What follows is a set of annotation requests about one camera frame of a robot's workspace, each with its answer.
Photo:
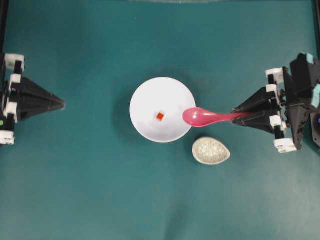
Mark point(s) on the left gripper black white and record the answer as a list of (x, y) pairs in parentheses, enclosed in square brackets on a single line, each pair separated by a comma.
[(12, 67)]

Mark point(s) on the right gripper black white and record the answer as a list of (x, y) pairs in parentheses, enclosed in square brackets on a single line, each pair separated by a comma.
[(283, 107)]

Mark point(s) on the pink plastic spoon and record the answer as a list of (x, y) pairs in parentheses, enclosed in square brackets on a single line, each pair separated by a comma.
[(199, 117)]

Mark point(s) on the small red block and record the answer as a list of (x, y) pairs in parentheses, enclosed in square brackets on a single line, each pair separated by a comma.
[(160, 116)]

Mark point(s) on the speckled ceramic spoon rest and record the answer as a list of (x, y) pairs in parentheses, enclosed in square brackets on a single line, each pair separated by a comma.
[(209, 151)]

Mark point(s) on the white round bowl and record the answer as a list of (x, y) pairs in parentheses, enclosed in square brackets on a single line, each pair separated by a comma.
[(161, 95)]

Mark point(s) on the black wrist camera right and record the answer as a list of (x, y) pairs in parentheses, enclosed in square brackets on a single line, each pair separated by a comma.
[(315, 102)]

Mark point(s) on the black frame rail left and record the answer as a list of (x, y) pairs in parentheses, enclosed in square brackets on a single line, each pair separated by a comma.
[(4, 7)]

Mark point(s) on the black frame rail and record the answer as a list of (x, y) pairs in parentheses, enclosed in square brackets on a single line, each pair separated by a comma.
[(316, 19), (4, 7)]

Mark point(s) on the black frame rail right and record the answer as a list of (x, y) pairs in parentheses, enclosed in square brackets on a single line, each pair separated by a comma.
[(316, 19)]

